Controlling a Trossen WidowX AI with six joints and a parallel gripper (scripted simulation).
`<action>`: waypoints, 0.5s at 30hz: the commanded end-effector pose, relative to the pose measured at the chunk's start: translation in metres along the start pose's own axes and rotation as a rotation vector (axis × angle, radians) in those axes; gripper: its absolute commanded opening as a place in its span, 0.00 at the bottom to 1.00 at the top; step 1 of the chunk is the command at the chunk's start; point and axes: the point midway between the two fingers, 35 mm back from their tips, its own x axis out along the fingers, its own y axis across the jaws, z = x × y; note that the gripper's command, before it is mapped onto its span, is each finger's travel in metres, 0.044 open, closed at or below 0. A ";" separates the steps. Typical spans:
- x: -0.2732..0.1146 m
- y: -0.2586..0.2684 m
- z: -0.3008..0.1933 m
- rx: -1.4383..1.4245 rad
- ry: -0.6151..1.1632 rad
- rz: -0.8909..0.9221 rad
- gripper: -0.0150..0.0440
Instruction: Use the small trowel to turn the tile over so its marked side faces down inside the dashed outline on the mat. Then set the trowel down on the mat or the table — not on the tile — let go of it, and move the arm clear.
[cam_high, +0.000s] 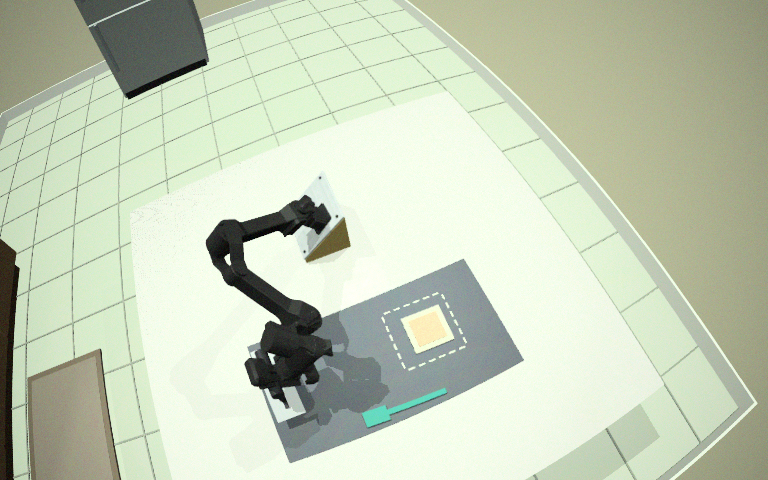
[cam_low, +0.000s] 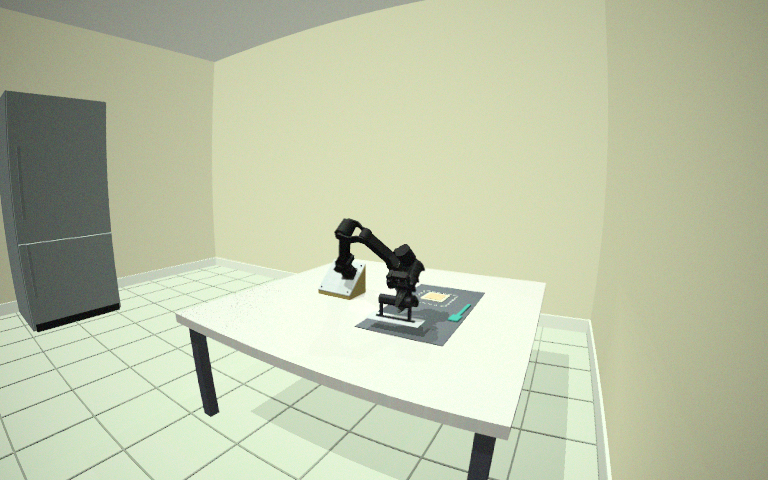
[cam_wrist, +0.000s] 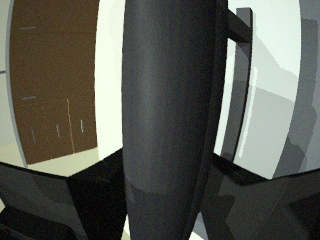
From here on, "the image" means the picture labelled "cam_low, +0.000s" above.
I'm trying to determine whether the cream square tile with dark square centre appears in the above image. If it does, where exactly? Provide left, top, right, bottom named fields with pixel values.
left=421, top=292, right=450, bottom=303

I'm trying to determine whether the teal flat trowel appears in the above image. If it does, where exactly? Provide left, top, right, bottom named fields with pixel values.
left=447, top=304, right=471, bottom=322

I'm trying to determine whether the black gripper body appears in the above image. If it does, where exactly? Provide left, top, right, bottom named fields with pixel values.
left=390, top=269, right=420, bottom=307

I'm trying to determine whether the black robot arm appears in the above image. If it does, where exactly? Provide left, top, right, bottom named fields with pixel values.
left=333, top=218, right=426, bottom=290

